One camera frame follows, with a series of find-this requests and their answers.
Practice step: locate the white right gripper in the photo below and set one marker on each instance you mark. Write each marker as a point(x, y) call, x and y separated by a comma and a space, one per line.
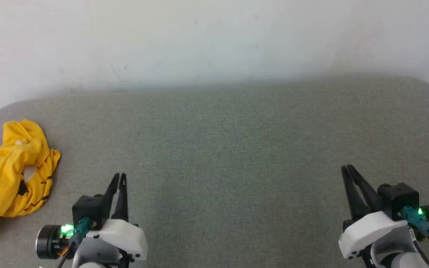
point(371, 230)

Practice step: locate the yellow printed t-shirt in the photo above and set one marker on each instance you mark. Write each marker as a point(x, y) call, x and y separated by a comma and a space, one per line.
point(2, 175)

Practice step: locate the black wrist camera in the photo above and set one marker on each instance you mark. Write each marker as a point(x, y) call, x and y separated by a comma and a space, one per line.
point(399, 197)
point(88, 208)

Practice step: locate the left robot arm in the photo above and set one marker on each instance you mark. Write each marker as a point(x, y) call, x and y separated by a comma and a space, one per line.
point(48, 242)

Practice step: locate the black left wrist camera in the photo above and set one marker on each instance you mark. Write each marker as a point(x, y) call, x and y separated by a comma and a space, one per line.
point(88, 208)

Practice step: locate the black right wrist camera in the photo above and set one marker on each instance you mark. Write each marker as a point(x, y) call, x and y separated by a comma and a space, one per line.
point(399, 197)

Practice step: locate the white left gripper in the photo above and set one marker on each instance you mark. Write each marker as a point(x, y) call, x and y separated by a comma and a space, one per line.
point(125, 236)

